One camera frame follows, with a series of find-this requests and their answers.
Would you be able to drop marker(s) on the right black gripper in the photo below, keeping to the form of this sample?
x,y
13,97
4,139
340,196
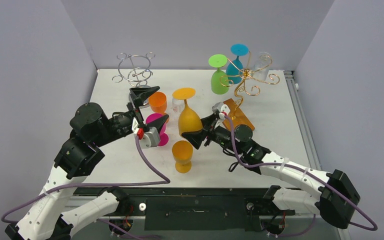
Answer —
x,y
208,131

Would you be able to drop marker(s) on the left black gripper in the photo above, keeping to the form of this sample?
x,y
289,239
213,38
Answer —
x,y
138,97

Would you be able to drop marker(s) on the yellow wine glass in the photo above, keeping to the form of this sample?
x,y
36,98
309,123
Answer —
x,y
182,152
189,120

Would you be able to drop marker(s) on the gold wire glass rack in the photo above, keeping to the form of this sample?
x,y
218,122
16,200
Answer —
x,y
236,114

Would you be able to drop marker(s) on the green wine glass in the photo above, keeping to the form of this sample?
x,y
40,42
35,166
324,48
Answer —
x,y
219,80

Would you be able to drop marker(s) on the blue wine glass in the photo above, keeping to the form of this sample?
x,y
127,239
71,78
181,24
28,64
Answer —
x,y
233,69

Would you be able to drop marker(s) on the clear wine glass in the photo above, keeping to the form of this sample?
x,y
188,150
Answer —
x,y
261,66
178,105

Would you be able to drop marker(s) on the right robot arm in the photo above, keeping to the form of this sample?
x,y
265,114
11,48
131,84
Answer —
x,y
328,194

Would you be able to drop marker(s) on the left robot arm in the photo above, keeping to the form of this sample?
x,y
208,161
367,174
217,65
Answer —
x,y
46,218

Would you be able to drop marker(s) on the dark orange wine glass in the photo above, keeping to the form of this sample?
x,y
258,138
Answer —
x,y
158,103

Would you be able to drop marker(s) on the yellow wine glass front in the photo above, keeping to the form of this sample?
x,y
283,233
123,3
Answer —
x,y
182,152

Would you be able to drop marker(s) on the pink wine glass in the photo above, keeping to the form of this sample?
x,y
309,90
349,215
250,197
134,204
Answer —
x,y
164,138

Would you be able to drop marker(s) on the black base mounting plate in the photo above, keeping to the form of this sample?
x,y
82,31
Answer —
x,y
198,209

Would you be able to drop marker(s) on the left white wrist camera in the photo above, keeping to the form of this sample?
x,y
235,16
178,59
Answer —
x,y
150,139

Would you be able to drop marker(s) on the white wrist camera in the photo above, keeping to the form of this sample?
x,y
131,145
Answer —
x,y
150,139
221,110

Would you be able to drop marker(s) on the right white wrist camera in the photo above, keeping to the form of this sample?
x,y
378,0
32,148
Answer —
x,y
221,110

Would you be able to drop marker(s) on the silver wire glass rack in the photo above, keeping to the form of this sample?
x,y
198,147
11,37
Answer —
x,y
134,69

